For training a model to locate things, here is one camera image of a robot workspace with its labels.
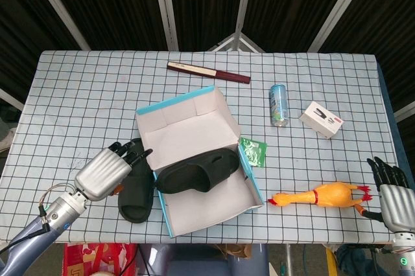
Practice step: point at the blue drink can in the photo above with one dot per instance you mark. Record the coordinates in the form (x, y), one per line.
(279, 104)

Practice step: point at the red patterned bag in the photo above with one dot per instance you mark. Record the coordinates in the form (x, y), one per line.
(97, 259)

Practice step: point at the blue left robot arm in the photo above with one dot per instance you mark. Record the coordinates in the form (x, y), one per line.
(61, 212)

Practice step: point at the yellow rubber chicken toy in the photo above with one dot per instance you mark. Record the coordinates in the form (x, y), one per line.
(324, 195)

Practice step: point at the blue denim cloth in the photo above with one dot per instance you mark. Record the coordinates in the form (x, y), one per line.
(356, 263)

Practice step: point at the grid-patterned tablecloth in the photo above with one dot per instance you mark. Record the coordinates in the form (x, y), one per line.
(81, 101)

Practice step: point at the dark red folding fan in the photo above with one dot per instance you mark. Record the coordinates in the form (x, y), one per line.
(227, 75)

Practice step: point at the brown paper bag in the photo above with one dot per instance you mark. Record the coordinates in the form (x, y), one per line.
(233, 250)

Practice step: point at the small white stapler box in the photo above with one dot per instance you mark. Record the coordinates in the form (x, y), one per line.
(319, 123)

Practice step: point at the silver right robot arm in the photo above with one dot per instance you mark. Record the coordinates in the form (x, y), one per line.
(405, 256)

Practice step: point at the light blue shoe box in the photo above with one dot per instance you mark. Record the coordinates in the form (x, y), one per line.
(210, 214)

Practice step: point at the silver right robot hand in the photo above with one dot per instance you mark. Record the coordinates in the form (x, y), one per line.
(398, 208)

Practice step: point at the black rubber slipper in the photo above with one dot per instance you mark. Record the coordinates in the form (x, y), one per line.
(194, 175)
(136, 191)

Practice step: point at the yellow upright object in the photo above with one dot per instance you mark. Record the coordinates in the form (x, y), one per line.
(331, 261)

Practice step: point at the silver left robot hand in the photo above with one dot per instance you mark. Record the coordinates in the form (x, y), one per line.
(100, 175)

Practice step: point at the green plastic packet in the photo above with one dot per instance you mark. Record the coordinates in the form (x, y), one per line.
(253, 153)

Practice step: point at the white table leg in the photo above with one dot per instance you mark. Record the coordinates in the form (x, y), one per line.
(288, 259)

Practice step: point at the white triangular frame brace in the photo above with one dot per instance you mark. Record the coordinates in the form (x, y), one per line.
(236, 39)

